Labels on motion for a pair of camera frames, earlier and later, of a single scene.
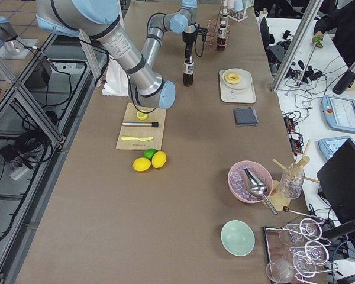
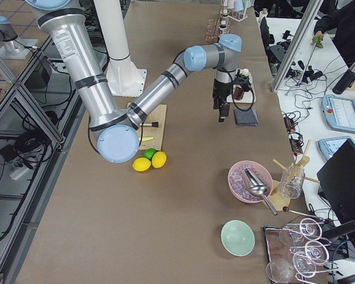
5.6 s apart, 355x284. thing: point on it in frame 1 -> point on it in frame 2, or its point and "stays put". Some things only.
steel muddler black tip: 154,124 stays put
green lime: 149,152 stays put
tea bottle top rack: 188,73 -> 238,91
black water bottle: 348,79 stays put
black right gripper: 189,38 -> 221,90
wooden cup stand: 279,202 stays put
